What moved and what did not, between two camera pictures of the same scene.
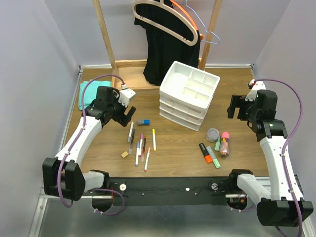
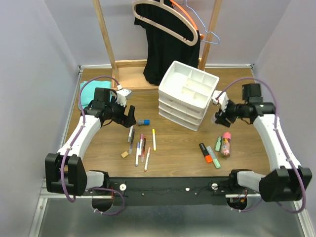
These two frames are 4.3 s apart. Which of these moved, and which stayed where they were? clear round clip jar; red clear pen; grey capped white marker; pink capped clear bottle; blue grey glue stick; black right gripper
Moved: clear round clip jar; black right gripper
Stayed: red clear pen; pink capped clear bottle; blue grey glue stick; grey capped white marker
